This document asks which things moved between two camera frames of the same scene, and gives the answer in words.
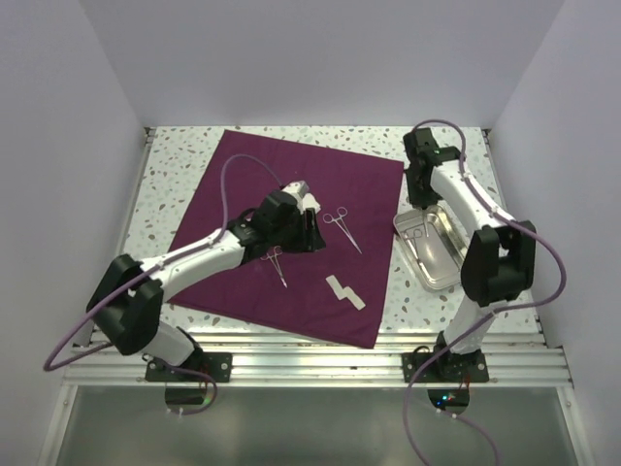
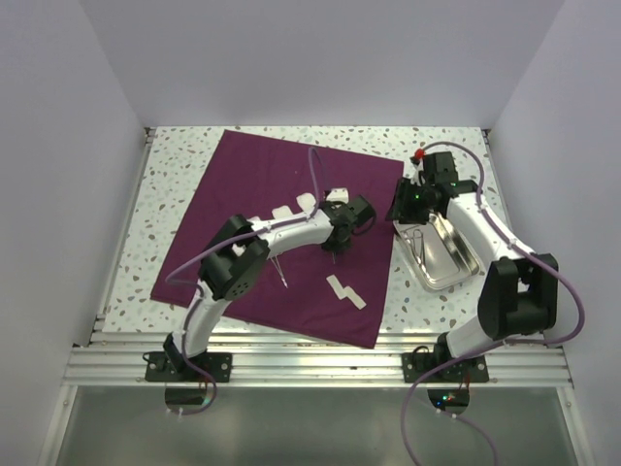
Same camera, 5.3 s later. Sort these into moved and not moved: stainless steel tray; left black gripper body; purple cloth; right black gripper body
Moved: right black gripper body; left black gripper body
Not moved: stainless steel tray; purple cloth
